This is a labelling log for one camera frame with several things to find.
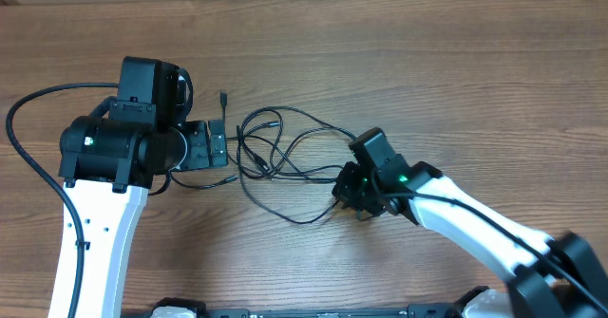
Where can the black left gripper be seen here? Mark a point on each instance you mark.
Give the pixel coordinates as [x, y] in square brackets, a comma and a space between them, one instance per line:
[201, 156]

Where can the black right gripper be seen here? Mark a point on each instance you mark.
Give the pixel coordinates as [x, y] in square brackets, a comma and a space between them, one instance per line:
[342, 192]

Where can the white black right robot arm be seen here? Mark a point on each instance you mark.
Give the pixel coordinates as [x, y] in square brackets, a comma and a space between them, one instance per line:
[544, 276]

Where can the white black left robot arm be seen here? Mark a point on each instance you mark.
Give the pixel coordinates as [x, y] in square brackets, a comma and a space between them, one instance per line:
[109, 160]

